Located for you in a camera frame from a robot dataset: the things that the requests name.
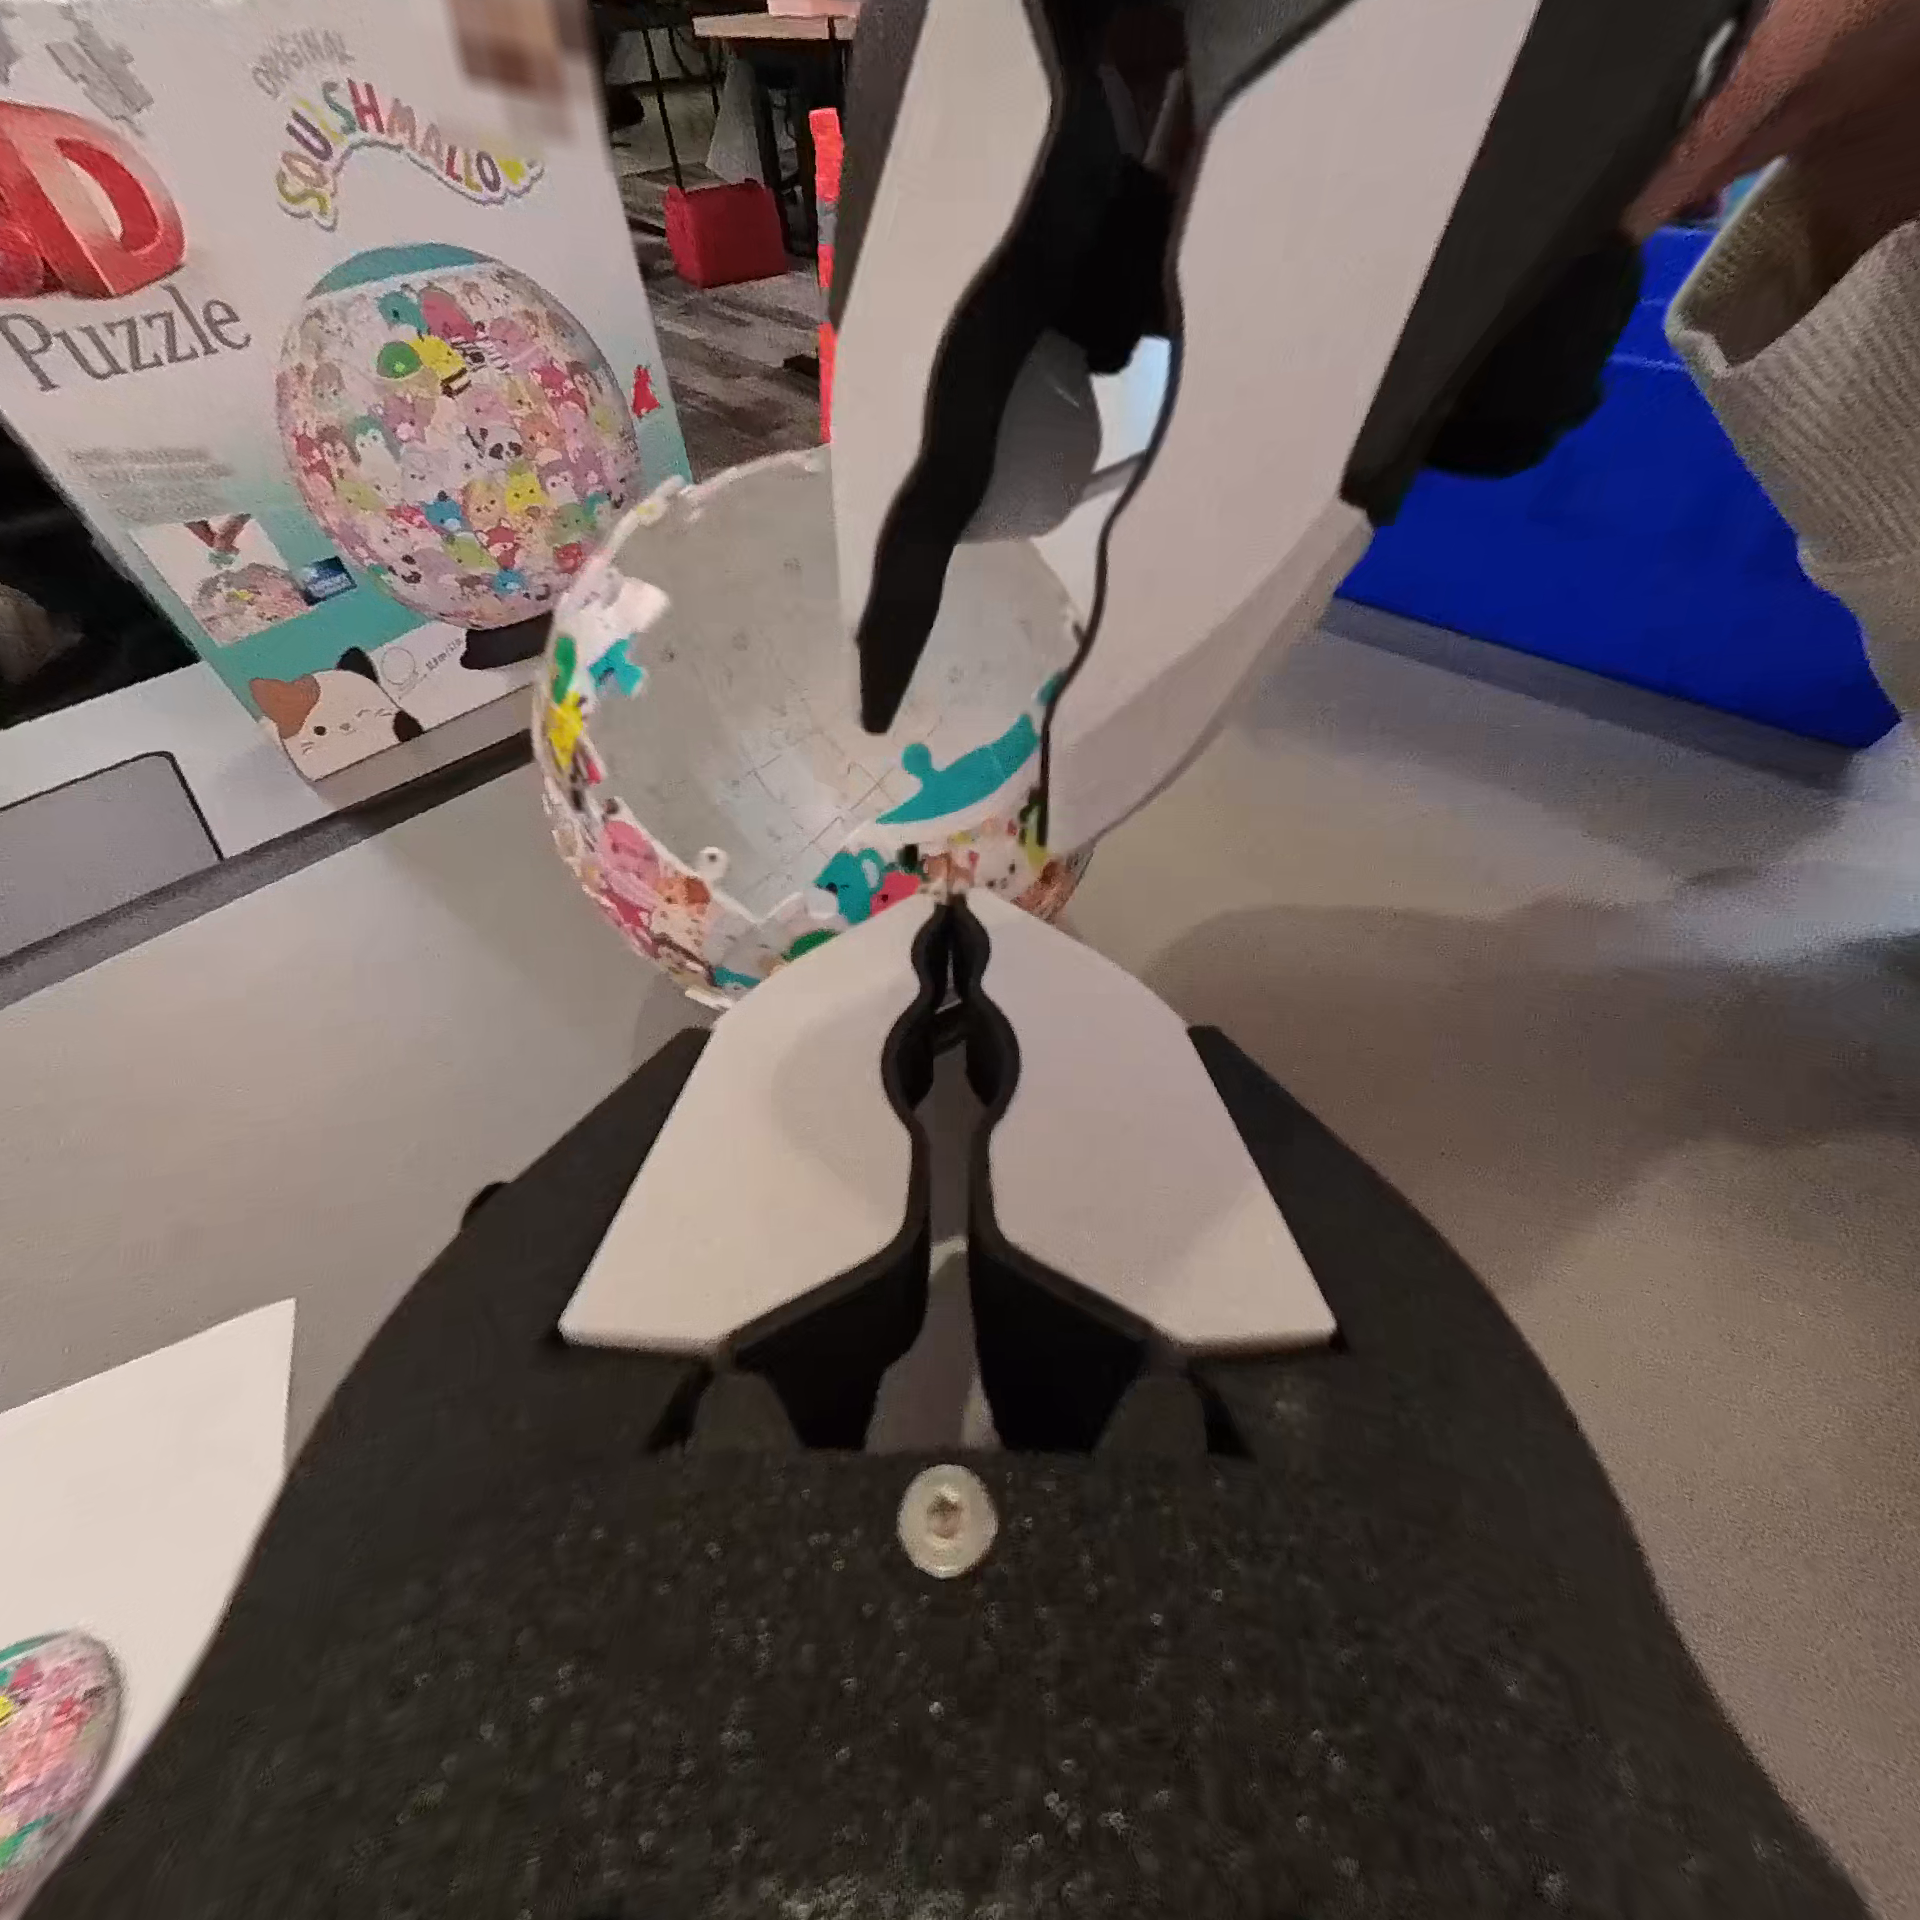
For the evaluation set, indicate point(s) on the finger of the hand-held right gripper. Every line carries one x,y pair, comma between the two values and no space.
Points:
1291,374
930,271

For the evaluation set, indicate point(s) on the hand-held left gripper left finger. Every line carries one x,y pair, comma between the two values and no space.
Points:
751,1185

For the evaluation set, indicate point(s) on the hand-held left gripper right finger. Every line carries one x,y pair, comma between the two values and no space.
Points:
1141,1185

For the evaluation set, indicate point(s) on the colourful puzzle ball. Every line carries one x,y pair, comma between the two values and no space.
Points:
721,721

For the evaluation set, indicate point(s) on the printed puzzle box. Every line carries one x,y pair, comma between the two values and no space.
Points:
225,494

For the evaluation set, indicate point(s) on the person's right hand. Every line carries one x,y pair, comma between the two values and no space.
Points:
1800,90

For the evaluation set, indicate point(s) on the orange traffic cone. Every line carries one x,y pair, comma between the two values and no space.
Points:
825,271

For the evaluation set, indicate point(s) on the red storage crate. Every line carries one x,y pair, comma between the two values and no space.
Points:
729,232

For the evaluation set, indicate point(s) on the blue plastic bin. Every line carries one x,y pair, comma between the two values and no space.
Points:
1574,525

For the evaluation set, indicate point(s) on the white instruction leaflet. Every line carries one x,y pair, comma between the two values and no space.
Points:
121,1501

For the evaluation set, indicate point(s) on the grey flat panel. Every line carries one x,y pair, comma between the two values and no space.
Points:
104,855

